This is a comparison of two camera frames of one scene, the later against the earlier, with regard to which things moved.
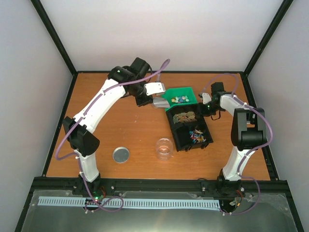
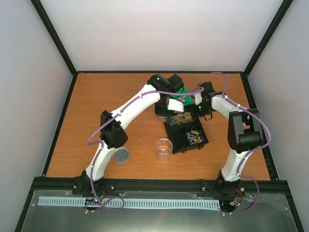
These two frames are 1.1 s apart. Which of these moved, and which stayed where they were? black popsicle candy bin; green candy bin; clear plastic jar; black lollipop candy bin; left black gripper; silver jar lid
Moved: black lollipop candy bin; left black gripper; black popsicle candy bin
Stayed: silver jar lid; clear plastic jar; green candy bin
